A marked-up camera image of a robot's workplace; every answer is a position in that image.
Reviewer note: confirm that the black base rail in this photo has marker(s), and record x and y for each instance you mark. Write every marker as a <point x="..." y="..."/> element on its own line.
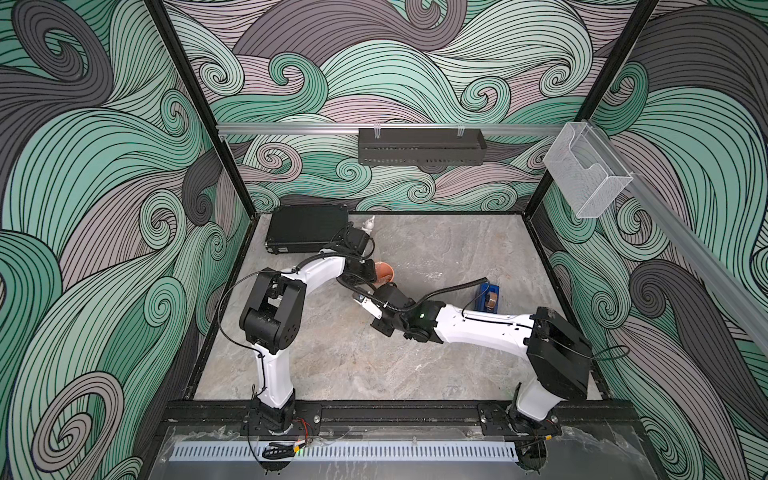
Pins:
<point x="335" y="417"/>

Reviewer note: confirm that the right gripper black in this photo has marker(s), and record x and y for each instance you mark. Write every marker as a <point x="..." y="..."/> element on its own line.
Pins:
<point x="380" y="327"/>

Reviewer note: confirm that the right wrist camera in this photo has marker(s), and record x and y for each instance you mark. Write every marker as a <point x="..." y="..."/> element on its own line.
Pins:
<point x="373" y="309"/>

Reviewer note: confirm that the black perforated wall shelf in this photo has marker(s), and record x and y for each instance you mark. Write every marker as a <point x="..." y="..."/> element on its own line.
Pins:
<point x="421" y="148"/>

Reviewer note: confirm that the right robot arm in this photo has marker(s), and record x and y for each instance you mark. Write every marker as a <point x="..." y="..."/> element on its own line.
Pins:
<point x="559" y="355"/>

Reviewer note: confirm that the clear acrylic wall bin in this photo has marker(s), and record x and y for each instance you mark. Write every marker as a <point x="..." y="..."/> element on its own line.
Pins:
<point x="587" y="169"/>

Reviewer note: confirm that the aluminium wall rail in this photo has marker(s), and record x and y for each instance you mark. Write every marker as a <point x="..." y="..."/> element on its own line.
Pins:
<point x="305" y="128"/>

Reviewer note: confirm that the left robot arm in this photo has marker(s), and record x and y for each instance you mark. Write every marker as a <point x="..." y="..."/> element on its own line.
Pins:
<point x="272" y="315"/>

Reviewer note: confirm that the orange ceramic mug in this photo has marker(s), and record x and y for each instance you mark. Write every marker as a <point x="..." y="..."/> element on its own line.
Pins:
<point x="384" y="273"/>

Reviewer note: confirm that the small pink white figurine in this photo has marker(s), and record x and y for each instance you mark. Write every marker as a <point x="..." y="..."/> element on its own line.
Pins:
<point x="368" y="225"/>

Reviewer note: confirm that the white slotted cable duct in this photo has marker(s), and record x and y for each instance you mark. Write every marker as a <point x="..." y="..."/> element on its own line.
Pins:
<point x="411" y="451"/>

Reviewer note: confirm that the black hard case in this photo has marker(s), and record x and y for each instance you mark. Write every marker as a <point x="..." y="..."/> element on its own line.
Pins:
<point x="304" y="228"/>

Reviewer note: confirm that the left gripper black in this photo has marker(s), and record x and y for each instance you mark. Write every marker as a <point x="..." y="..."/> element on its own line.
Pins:
<point x="370" y="274"/>

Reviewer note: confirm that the blue tape dispenser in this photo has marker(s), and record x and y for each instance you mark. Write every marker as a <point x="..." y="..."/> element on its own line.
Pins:
<point x="487" y="299"/>

